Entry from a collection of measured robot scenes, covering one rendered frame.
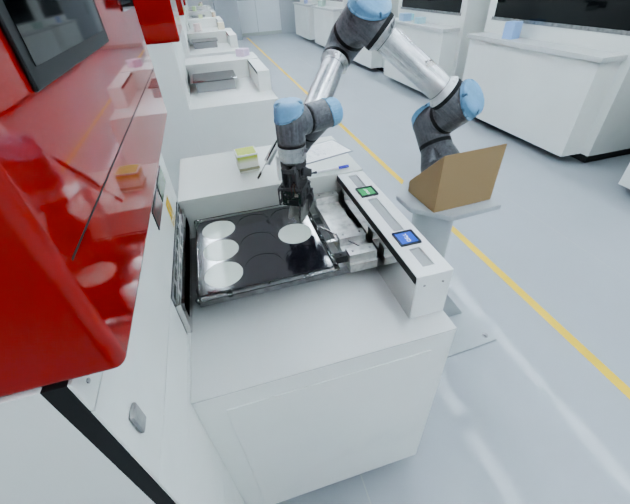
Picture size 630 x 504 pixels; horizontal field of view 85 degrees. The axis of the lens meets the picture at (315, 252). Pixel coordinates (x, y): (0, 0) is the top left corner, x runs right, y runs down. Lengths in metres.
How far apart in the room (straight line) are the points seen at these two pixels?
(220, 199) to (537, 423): 1.55
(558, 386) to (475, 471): 0.59
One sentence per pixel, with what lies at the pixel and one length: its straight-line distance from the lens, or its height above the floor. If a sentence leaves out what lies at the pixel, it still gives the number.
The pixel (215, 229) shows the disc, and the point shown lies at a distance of 1.12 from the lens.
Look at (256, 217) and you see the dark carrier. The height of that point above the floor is 0.90.
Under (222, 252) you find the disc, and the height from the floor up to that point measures 0.90.
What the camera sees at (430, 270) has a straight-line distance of 0.83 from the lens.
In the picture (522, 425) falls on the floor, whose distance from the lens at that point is 1.82.
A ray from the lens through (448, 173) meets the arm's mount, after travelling 1.25.
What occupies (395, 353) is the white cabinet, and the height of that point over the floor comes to 0.79.
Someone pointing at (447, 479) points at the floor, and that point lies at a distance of 1.63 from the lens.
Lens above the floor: 1.50
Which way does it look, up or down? 39 degrees down
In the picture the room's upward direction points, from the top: 4 degrees counter-clockwise
